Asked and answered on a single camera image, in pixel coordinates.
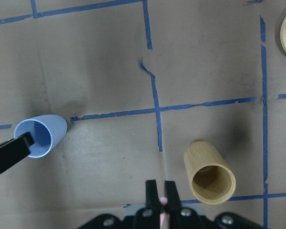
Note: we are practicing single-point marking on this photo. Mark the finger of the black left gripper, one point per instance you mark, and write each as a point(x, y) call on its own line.
point(14, 150)

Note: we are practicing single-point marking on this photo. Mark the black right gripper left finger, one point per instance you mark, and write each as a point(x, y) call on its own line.
point(151, 195)

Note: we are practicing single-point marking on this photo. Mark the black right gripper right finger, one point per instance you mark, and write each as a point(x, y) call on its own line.
point(171, 193)

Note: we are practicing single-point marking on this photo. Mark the blue plastic cup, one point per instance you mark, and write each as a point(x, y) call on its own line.
point(46, 131)

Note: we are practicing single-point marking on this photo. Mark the wooden cylindrical holder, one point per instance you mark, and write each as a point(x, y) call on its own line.
point(210, 179)

